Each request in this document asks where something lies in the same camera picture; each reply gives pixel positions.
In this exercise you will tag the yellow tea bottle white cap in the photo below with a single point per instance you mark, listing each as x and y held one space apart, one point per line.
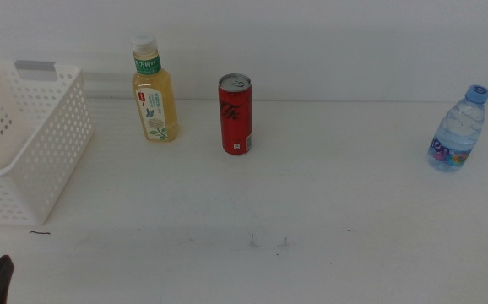
155 93

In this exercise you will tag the clear water bottle blue cap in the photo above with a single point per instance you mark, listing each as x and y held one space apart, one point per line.
457 131

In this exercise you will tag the red cola can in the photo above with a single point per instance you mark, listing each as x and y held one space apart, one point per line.
235 126

